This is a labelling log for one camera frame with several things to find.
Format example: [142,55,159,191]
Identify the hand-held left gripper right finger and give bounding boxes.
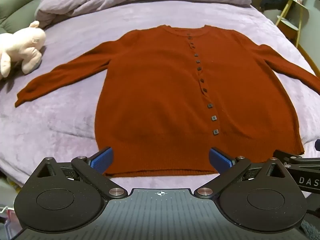
[196,147,291,198]

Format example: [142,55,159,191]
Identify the red button cardigan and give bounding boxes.
[14,24,320,178]

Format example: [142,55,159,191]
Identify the green sofa cushion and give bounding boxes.
[0,0,54,34]

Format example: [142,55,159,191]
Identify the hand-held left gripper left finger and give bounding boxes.
[32,147,127,198]

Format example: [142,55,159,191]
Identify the yellow-legged side table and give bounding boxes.
[275,0,316,48]

